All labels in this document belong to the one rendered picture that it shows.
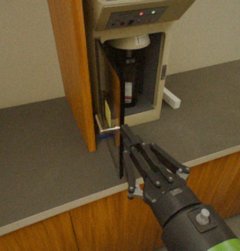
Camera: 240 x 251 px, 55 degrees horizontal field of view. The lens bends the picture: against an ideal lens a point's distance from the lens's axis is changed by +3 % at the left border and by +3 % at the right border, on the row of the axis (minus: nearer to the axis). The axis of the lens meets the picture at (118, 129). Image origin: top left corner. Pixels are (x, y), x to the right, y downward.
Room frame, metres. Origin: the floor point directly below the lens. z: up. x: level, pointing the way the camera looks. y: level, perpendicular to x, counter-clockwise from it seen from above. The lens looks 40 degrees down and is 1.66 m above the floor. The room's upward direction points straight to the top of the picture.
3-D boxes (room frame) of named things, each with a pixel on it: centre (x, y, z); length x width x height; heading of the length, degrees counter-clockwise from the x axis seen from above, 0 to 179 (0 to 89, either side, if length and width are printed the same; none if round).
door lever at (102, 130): (0.57, 0.04, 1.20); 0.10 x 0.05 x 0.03; 15
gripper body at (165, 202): (0.23, -0.09, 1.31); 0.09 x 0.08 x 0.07; 22
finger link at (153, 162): (0.29, -0.07, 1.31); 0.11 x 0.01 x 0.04; 21
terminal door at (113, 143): (0.64, 0.03, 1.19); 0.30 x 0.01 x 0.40; 15
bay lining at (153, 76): (0.98, -0.02, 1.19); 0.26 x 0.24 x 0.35; 112
